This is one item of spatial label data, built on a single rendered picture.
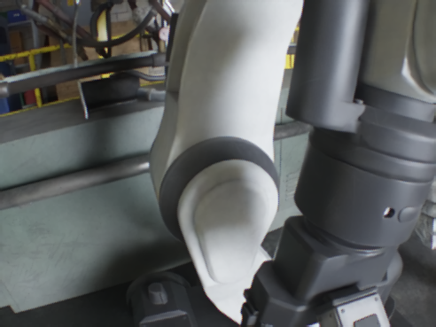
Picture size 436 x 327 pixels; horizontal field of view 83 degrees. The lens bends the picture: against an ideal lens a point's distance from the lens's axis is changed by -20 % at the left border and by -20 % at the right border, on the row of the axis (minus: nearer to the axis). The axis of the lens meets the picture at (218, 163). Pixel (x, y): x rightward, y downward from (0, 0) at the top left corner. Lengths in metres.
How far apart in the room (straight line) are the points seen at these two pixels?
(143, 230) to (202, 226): 0.72
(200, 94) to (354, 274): 0.22
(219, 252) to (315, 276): 0.17
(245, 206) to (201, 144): 0.08
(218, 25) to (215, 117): 0.10
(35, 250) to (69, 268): 0.14
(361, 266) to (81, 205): 0.83
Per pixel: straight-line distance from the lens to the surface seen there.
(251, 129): 0.34
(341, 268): 0.20
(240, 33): 0.31
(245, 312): 0.22
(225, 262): 0.35
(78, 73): 0.83
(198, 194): 0.30
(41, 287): 1.12
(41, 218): 0.96
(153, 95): 0.94
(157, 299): 0.75
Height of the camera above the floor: 0.79
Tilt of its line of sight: 24 degrees down
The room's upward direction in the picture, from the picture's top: 3 degrees counter-clockwise
